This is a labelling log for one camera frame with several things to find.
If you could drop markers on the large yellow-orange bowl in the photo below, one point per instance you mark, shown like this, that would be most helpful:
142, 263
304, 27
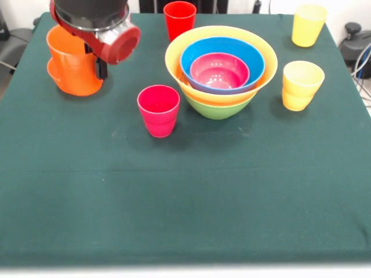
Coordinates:
220, 100

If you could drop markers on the pink cup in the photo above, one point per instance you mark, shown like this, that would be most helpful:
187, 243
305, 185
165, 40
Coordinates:
158, 123

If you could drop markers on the pink bowl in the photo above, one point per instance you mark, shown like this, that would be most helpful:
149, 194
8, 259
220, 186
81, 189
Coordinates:
220, 72

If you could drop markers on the red cup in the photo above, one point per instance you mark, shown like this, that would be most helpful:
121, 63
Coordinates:
179, 20

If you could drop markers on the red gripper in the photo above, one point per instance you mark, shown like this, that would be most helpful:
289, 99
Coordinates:
124, 46

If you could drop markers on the amber yellow cup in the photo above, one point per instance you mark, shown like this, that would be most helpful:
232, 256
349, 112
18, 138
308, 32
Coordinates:
301, 87

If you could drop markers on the dark green table cloth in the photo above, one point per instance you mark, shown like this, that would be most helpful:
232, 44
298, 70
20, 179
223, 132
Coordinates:
203, 188

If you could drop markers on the blue bowl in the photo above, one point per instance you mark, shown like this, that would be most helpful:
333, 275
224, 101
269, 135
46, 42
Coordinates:
223, 46

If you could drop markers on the small orange bowl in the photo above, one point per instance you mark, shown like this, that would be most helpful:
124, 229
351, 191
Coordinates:
81, 89

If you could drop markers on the bright yellow cup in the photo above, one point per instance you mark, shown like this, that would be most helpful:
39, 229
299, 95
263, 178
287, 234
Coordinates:
307, 32

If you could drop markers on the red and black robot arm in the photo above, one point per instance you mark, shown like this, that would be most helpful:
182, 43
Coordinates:
87, 11

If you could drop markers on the orange cup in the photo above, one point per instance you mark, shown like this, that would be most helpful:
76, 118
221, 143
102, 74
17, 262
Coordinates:
69, 58

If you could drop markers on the green bowl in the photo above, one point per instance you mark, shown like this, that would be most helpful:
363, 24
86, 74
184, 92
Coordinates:
218, 111

